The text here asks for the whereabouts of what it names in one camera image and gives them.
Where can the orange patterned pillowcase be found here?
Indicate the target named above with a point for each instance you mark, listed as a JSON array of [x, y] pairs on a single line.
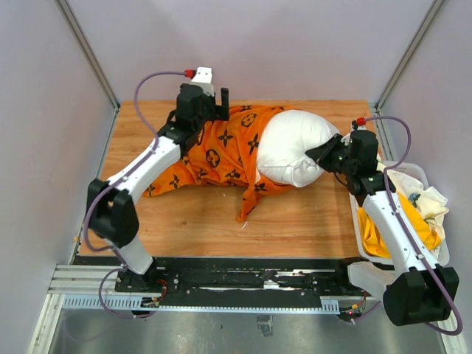
[[225, 155]]

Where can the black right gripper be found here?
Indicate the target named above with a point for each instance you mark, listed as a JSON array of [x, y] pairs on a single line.
[[321, 154]]

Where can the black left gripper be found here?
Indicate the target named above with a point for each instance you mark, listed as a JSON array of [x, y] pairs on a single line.
[[222, 112]]

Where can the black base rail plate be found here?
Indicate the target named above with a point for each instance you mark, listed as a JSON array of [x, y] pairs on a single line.
[[242, 282]]

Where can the white pillow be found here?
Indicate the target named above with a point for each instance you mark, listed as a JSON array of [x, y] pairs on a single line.
[[281, 155]]

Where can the aluminium frame post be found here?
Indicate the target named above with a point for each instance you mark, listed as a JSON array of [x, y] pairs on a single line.
[[432, 14], [76, 29]]

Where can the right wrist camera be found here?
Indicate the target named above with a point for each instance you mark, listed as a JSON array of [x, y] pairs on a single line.
[[356, 125]]

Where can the white cartoon print cloth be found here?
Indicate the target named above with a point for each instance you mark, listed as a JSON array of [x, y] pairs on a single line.
[[428, 202]]

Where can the right aluminium frame post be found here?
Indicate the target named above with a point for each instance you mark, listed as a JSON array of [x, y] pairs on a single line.
[[432, 14]]

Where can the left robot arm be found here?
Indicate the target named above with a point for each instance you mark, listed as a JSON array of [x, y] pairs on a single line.
[[111, 204]]

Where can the left aluminium frame post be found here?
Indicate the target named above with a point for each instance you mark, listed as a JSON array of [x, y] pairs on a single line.
[[76, 29]]

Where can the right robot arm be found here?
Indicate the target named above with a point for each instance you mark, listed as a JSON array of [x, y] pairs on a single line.
[[419, 290]]

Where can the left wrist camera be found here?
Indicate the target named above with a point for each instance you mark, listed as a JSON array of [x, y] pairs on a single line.
[[203, 79]]

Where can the white plastic laundry basket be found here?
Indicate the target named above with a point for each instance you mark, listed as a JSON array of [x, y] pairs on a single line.
[[369, 241]]

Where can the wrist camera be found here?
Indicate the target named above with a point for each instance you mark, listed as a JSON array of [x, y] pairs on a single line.
[[203, 79], [356, 125]]

